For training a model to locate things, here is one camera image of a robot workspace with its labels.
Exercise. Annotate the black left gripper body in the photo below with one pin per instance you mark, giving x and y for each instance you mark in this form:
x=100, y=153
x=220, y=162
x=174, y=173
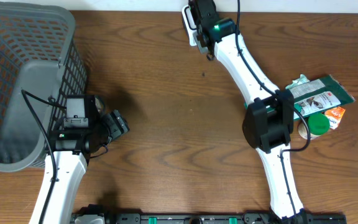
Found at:
x=115, y=126

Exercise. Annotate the white teal wipes packet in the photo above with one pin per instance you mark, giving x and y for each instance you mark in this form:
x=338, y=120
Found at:
x=299, y=81

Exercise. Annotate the green lid spice jar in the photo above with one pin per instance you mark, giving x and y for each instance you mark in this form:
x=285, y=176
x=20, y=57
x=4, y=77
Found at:
x=318, y=125

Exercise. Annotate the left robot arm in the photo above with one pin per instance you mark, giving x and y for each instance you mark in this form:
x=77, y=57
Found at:
x=65, y=166

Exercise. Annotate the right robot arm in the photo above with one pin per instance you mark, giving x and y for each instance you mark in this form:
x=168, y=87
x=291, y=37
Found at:
x=271, y=140

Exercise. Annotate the white barcode scanner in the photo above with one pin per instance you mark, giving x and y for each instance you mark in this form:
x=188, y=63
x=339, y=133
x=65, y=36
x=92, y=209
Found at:
x=191, y=30

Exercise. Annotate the grey plastic shopping basket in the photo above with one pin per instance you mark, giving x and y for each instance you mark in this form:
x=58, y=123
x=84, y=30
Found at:
x=39, y=68

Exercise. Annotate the black mounting rail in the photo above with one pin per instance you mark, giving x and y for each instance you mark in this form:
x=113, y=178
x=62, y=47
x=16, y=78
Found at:
x=98, y=214

